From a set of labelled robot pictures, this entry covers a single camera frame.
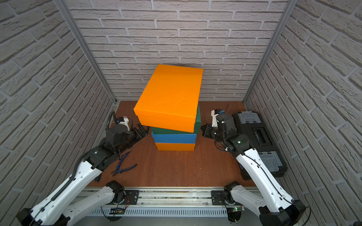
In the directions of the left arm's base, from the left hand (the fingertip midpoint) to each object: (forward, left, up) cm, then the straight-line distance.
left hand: (147, 126), depth 71 cm
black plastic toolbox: (+8, -62, -9) cm, 63 cm away
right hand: (0, -29, 0) cm, 29 cm away
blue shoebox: (-3, -14, -8) cm, 16 cm away
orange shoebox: (-1, -14, -21) cm, 25 cm away
